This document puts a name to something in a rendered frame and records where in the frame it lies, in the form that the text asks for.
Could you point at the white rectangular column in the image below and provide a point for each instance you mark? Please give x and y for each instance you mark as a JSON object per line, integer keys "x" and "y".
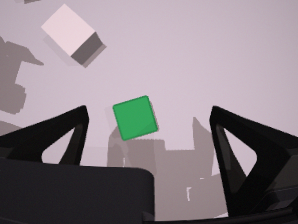
{"x": 72, "y": 34}

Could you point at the green cube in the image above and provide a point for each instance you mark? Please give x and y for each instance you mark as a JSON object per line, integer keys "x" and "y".
{"x": 135, "y": 118}

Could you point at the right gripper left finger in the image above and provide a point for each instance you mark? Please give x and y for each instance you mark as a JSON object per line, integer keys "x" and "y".
{"x": 28, "y": 144}

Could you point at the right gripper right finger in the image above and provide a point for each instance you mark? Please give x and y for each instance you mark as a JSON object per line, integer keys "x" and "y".
{"x": 276, "y": 166}

